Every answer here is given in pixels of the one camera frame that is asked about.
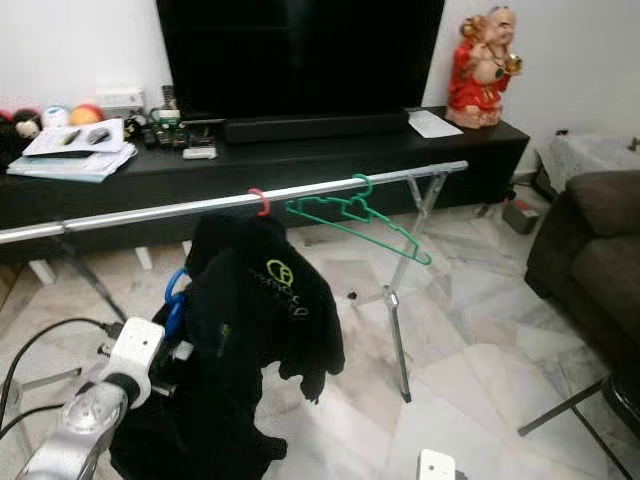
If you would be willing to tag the blue clothes hanger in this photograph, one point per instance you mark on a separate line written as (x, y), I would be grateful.
(176, 292)

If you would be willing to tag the green white mug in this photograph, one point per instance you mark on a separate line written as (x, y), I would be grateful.
(165, 117)

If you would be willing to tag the black television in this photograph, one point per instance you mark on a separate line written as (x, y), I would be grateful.
(300, 55)

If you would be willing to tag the black soundbar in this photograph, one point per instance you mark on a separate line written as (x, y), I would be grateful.
(315, 127)

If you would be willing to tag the small grey floor box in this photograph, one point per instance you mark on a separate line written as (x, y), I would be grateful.
(520, 215)

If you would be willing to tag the lace covered side table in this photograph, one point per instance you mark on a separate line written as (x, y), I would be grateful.
(590, 157)

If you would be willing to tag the red laughing buddha statue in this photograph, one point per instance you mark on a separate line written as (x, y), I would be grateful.
(483, 72)

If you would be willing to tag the small white box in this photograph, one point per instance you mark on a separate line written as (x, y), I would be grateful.
(199, 152)

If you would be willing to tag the orange red round toy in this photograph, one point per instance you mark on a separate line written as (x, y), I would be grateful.
(86, 114)

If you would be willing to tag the black tv console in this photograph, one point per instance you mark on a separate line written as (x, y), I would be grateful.
(340, 162)

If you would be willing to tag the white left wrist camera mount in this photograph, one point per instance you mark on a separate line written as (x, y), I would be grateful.
(138, 347)

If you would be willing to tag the black remote control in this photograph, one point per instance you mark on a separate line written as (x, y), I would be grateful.
(147, 132)
(168, 98)

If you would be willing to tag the white socket plate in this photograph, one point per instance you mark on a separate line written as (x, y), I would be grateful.
(120, 98)

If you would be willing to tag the silver metal clothes rack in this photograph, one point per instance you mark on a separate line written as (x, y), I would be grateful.
(380, 180)

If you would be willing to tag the white blue round toy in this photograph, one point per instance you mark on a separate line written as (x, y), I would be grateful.
(55, 116)

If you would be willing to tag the red clothes hanger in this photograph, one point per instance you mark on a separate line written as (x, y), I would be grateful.
(264, 203)

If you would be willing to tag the dark pen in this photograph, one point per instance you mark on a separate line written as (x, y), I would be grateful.
(71, 137)

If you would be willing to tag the black mouse plush toy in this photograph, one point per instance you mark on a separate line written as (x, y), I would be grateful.
(15, 125)

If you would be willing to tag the stack of white papers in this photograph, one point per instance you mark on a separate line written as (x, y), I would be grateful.
(55, 162)

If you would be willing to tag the white paper sheet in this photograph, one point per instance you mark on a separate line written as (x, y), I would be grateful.
(432, 123)

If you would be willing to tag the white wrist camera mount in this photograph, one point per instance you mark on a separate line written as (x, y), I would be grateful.
(437, 465)
(138, 347)

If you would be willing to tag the green clothes hanger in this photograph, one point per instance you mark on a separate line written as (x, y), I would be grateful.
(363, 182)

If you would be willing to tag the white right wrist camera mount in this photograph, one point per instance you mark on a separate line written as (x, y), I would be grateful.
(437, 465)

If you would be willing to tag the brown fabric sofa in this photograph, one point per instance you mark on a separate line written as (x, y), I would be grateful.
(590, 255)

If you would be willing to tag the black printed t-shirt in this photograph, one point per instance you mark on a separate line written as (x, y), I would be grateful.
(300, 320)
(210, 440)

